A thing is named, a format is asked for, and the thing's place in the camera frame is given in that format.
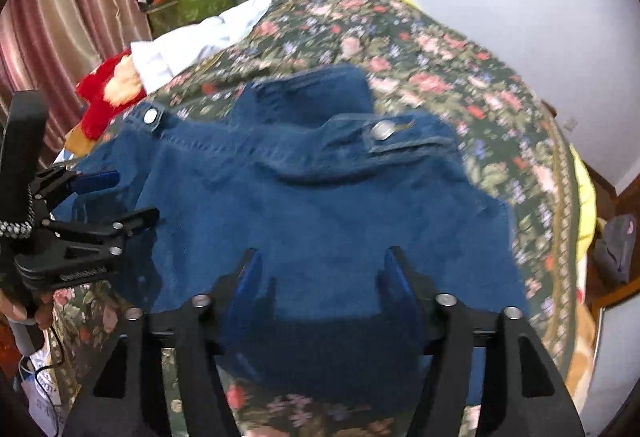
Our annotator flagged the red plush toy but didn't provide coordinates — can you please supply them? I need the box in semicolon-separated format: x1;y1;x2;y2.
65;51;151;152

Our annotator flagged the grey bag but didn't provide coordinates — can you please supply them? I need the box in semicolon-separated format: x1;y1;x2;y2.
592;213;638;288

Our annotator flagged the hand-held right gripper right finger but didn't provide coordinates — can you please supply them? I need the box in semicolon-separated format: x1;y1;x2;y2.
377;246;586;437

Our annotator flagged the green floral storage box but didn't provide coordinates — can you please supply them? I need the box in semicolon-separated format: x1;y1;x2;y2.
145;0;241;40

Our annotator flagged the blue denim jacket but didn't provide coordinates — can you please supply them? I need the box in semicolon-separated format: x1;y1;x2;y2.
52;64;531;418

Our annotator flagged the white door panel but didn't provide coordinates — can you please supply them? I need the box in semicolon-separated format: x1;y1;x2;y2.
592;299;640;437

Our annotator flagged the beaded bracelet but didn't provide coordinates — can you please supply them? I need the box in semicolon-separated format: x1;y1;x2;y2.
0;217;37;239

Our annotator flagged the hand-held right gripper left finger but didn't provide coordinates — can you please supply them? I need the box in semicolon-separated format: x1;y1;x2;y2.
62;247;266;437

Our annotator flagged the white shirt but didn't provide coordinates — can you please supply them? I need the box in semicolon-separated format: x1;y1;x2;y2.
131;0;288;88

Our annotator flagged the thin black cable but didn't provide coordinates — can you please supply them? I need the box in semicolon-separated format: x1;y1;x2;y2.
20;323;66;418

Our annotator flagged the person's left hand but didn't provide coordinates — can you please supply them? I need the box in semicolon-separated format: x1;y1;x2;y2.
0;289;53;330

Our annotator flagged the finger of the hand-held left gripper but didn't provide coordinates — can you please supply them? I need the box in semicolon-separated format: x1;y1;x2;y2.
34;167;122;204
49;206;162;264

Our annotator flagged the white printed bag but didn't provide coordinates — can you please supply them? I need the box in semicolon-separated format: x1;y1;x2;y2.
20;352;67;437

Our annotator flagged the dark floral blanket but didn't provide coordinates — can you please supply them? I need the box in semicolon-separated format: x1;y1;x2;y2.
50;0;586;437

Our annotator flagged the beige bed sheet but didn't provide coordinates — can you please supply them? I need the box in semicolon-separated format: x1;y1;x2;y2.
567;302;598;415

